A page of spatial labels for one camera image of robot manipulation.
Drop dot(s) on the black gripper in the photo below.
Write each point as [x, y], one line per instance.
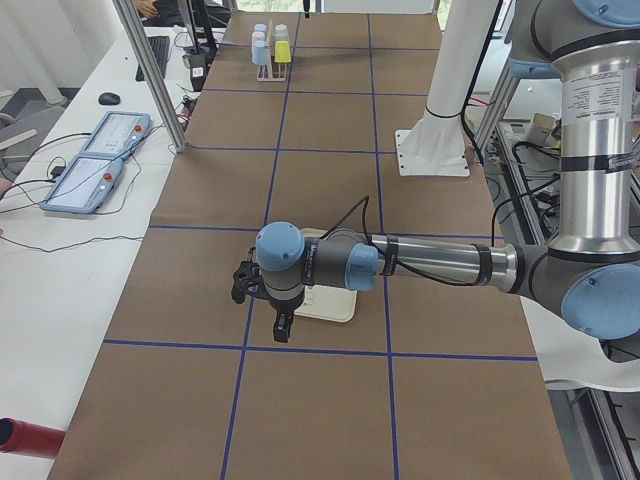
[283, 306]

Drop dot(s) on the grey plastic cup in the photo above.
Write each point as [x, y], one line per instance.
[281, 33]

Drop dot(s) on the yellow plastic cup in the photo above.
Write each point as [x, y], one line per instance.
[282, 52]

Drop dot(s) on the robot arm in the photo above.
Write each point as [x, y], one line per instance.
[588, 273]

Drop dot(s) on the cream plastic tray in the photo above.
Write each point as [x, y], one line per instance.
[326, 303]

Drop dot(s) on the black box with label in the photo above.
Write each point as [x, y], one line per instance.
[198, 65]

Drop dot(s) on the black keyboard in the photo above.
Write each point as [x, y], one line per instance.
[160, 47]

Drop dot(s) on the black computer mouse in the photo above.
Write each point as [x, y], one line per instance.
[109, 99]

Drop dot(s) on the far blue teach pendant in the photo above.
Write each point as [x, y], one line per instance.
[117, 133]

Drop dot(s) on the blue teach pendant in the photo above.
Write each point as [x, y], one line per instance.
[117, 133]
[84, 185]

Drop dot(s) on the near blue teach pendant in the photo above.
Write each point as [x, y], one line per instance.
[84, 185]

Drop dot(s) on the red cylinder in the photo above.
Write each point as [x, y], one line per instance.
[28, 439]

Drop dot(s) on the aluminium frame post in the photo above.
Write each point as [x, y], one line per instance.
[135, 32]

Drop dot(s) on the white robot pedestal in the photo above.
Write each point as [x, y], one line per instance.
[435, 145]

